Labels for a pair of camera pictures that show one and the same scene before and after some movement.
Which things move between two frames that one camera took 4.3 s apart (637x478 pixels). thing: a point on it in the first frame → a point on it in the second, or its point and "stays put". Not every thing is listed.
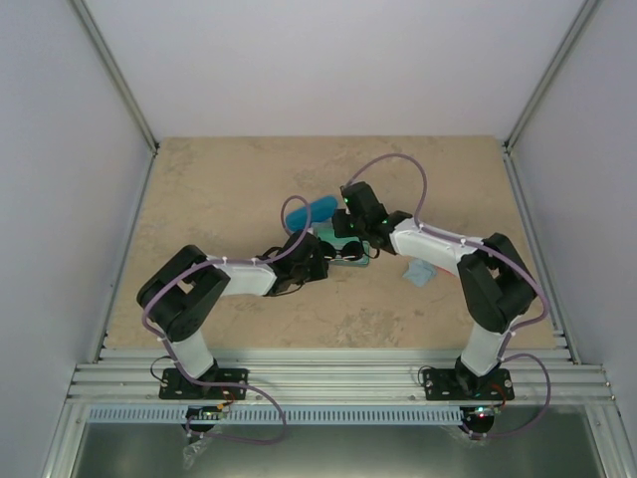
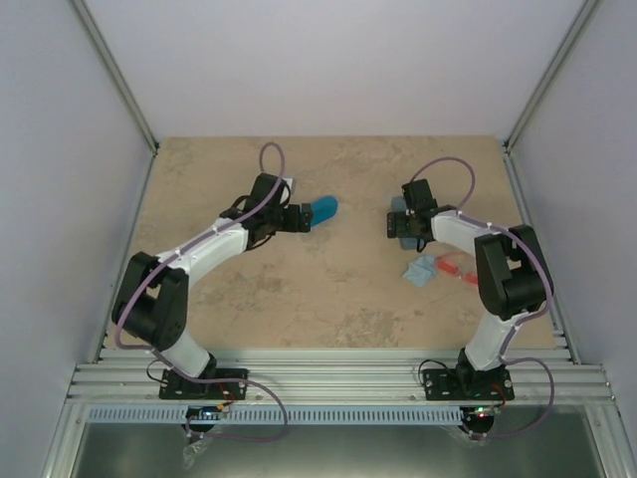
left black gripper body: (303, 274) → (292, 224)
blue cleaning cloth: (419, 271) stays put
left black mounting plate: (175, 385) stays put
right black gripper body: (343, 230) → (396, 221)
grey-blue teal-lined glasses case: (326, 233) → (407, 243)
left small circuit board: (204, 412) stays put
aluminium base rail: (339, 376) stays put
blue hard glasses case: (320, 209) stays put
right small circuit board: (478, 414) stays put
